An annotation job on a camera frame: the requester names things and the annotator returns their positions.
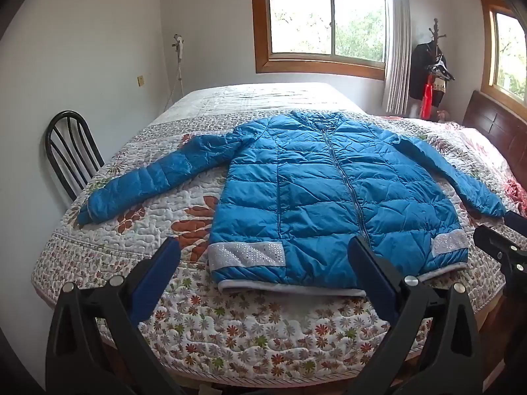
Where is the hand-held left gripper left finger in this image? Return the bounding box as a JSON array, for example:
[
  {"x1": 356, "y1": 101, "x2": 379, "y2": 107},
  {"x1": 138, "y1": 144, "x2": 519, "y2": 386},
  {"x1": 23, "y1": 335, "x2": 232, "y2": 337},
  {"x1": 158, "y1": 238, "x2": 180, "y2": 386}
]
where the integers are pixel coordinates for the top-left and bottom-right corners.
[{"x1": 44, "y1": 236, "x2": 186, "y2": 395}]

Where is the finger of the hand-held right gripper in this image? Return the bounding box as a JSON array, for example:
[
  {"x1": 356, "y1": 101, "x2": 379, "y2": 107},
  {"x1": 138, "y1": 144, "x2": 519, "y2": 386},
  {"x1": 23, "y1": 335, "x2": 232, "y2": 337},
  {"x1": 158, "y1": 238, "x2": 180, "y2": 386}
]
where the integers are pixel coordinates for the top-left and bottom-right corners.
[
  {"x1": 505, "y1": 211, "x2": 527, "y2": 236},
  {"x1": 473, "y1": 225, "x2": 527, "y2": 293}
]

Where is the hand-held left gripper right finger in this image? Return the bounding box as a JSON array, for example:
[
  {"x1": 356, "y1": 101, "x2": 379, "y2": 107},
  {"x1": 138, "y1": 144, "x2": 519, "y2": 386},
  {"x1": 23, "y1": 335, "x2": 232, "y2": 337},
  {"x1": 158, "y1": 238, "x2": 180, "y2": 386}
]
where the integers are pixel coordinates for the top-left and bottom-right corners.
[{"x1": 348, "y1": 236, "x2": 482, "y2": 395}]

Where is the blue puffer jacket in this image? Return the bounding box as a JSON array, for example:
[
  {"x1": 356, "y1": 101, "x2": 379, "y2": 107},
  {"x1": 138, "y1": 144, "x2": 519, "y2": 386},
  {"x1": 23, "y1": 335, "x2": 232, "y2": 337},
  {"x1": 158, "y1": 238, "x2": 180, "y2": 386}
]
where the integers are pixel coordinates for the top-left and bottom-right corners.
[{"x1": 77, "y1": 109, "x2": 507, "y2": 295}]

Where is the floral quilted bedspread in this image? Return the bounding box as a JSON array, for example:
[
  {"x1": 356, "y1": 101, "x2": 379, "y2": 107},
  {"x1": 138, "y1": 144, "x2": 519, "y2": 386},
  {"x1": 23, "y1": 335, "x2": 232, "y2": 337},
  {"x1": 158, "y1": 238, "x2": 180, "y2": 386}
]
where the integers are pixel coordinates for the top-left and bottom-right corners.
[{"x1": 31, "y1": 83, "x2": 527, "y2": 389}]

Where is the dark wooden headboard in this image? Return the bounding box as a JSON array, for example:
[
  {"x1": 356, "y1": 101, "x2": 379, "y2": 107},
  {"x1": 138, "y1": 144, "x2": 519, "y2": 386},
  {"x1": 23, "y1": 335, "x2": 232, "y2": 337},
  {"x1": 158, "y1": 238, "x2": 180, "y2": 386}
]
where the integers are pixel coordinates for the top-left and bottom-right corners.
[{"x1": 462, "y1": 90, "x2": 527, "y2": 184}]

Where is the red hanging cloth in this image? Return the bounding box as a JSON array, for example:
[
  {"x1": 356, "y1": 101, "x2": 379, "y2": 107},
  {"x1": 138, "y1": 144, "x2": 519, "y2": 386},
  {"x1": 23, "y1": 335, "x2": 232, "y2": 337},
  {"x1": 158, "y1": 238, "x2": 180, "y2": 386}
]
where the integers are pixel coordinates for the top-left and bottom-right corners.
[{"x1": 421, "y1": 83, "x2": 435, "y2": 119}]

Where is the black metal chair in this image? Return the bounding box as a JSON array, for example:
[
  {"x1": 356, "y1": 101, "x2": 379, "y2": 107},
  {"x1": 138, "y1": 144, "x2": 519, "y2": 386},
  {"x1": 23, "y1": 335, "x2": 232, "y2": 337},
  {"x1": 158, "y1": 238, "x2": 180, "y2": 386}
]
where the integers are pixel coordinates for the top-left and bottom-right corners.
[{"x1": 45, "y1": 110, "x2": 105, "y2": 202}]

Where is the small wooden framed window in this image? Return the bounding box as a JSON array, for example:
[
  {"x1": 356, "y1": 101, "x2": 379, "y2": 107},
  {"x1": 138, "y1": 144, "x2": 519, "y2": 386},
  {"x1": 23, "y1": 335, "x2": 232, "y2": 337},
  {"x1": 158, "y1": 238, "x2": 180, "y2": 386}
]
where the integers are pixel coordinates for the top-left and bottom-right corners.
[{"x1": 468, "y1": 0, "x2": 527, "y2": 104}]

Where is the black hanging garment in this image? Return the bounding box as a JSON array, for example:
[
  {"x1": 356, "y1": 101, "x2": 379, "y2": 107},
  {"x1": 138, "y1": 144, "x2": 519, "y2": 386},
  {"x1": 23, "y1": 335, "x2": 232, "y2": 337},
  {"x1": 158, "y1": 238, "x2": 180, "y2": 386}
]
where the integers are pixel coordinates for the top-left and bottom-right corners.
[{"x1": 409, "y1": 42, "x2": 449, "y2": 108}]

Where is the wooden coat rack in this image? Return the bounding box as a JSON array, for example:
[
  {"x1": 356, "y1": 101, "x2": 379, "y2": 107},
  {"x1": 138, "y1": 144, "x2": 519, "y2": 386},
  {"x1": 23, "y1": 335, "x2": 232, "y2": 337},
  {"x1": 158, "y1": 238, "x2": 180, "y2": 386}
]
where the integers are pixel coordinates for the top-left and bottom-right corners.
[{"x1": 427, "y1": 17, "x2": 444, "y2": 52}]

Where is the white striped curtain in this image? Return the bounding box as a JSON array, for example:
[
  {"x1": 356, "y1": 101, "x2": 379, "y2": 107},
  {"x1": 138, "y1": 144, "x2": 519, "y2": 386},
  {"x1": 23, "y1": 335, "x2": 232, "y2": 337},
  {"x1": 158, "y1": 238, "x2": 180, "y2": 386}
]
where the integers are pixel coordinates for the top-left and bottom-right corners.
[{"x1": 382, "y1": 0, "x2": 412, "y2": 114}]

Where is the large wooden framed window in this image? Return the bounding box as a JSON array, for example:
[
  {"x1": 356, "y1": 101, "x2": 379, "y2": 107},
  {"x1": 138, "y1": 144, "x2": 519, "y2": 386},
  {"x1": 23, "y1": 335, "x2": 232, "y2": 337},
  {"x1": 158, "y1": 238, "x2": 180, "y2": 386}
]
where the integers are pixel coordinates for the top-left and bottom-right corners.
[{"x1": 250, "y1": 0, "x2": 398, "y2": 81}]

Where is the white wall device with cable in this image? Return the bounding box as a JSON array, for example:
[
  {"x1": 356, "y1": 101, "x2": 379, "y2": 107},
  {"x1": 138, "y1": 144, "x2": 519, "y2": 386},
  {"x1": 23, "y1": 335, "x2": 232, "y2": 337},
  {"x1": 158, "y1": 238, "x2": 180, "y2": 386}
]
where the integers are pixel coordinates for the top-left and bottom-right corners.
[{"x1": 164, "y1": 34, "x2": 185, "y2": 111}]

